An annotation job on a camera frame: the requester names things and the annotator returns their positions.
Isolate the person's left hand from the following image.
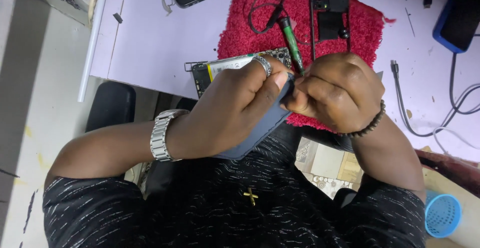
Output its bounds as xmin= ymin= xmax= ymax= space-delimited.
xmin=167 ymin=55 xmax=294 ymax=159

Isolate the person's right hand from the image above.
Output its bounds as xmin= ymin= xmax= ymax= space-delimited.
xmin=280 ymin=52 xmax=386 ymax=134

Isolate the grey-blue phone back cover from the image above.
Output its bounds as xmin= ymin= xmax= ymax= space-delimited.
xmin=212 ymin=72 xmax=301 ymax=161

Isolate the green screwdriver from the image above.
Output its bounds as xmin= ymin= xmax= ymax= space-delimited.
xmin=278 ymin=16 xmax=306 ymax=76

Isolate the red shaggy mat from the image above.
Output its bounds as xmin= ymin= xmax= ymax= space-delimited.
xmin=217 ymin=0 xmax=396 ymax=133

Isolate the opened phone with battery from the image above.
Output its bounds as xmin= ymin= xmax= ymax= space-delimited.
xmin=184 ymin=46 xmax=293 ymax=99

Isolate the gold cross pendant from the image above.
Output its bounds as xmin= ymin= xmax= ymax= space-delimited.
xmin=243 ymin=187 xmax=259 ymax=206

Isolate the thin metal pin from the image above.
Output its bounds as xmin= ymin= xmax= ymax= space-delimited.
xmin=404 ymin=7 xmax=416 ymax=38

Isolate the black speckled shirt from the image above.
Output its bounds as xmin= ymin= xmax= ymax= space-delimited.
xmin=42 ymin=122 xmax=427 ymax=248

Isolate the silver metal wristwatch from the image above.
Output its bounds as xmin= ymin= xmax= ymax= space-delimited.
xmin=150 ymin=109 xmax=190 ymax=162

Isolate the blue cased black device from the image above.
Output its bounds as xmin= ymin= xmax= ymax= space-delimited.
xmin=432 ymin=0 xmax=480 ymax=54

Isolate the blue plastic basket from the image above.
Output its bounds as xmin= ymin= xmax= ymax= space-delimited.
xmin=424 ymin=190 xmax=462 ymax=238

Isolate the black stool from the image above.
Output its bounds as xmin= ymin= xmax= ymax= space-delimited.
xmin=85 ymin=81 xmax=137 ymax=133

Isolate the silver finger ring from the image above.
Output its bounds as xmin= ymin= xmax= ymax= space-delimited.
xmin=253 ymin=55 xmax=272 ymax=77

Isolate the brown bead bracelet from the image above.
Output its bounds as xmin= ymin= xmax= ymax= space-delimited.
xmin=339 ymin=100 xmax=386 ymax=139

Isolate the black phone middle frame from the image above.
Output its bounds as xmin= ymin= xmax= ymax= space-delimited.
xmin=309 ymin=0 xmax=352 ymax=62

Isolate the black earphone cable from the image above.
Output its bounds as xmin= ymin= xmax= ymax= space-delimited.
xmin=247 ymin=0 xmax=319 ymax=47

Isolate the grey usb cable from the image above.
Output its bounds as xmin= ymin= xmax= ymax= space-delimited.
xmin=391 ymin=60 xmax=480 ymax=138

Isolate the white cable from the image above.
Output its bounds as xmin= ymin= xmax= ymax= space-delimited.
xmin=433 ymin=127 xmax=480 ymax=155

